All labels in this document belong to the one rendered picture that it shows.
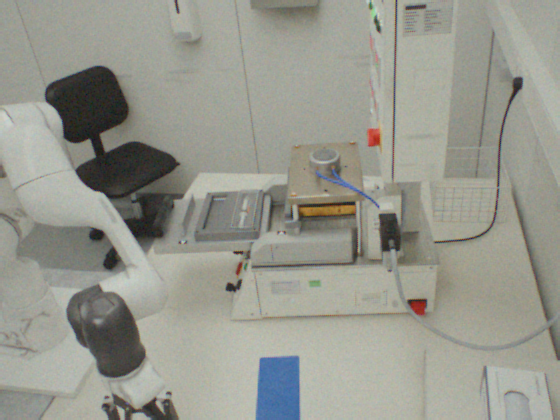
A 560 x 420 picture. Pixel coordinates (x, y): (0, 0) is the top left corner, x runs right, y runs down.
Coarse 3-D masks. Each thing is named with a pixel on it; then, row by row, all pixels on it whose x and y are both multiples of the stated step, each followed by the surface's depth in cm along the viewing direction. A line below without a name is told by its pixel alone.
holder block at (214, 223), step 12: (216, 192) 153; (228, 192) 153; (204, 204) 148; (216, 204) 151; (228, 204) 147; (204, 216) 143; (216, 216) 146; (228, 216) 142; (204, 228) 141; (216, 228) 141; (228, 228) 138; (252, 228) 137; (204, 240) 138
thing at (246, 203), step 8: (240, 192) 150; (248, 192) 150; (256, 192) 149; (240, 200) 147; (248, 200) 146; (256, 200) 146; (240, 208) 143; (248, 208) 143; (240, 216) 140; (248, 216) 140; (232, 224) 137; (240, 224) 137; (248, 224) 137
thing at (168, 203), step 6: (168, 198) 150; (162, 204) 148; (168, 204) 148; (162, 210) 145; (168, 210) 148; (162, 216) 143; (156, 222) 141; (162, 222) 142; (156, 228) 140; (156, 234) 141; (162, 234) 142
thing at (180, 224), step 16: (176, 208) 153; (192, 208) 150; (176, 224) 146; (192, 224) 145; (160, 240) 141; (176, 240) 140; (192, 240) 139; (224, 240) 138; (240, 240) 137; (256, 240) 136
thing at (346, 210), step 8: (304, 208) 131; (312, 208) 131; (320, 208) 131; (328, 208) 130; (336, 208) 130; (344, 208) 130; (352, 208) 130; (304, 216) 132; (312, 216) 132; (320, 216) 132; (328, 216) 132; (336, 216) 132; (344, 216) 131; (352, 216) 131
